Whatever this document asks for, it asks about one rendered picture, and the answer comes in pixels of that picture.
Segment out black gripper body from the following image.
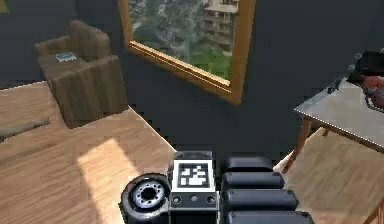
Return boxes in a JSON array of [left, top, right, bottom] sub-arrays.
[[118, 172, 172, 224]]

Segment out brown armchair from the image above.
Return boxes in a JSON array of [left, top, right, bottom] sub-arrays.
[[34, 19, 130, 130]]

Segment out blue and white book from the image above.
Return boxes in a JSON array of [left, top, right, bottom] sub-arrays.
[[54, 51, 78, 63]]

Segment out wooden framed window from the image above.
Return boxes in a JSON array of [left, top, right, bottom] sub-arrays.
[[118, 0, 257, 106]]

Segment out grey top wooden table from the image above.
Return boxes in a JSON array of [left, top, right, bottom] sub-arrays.
[[282, 77, 384, 174]]

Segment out red and black object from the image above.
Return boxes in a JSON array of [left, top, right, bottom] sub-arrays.
[[360, 75, 384, 114]]

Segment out black desk lamp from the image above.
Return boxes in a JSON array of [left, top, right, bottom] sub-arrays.
[[327, 48, 384, 95]]

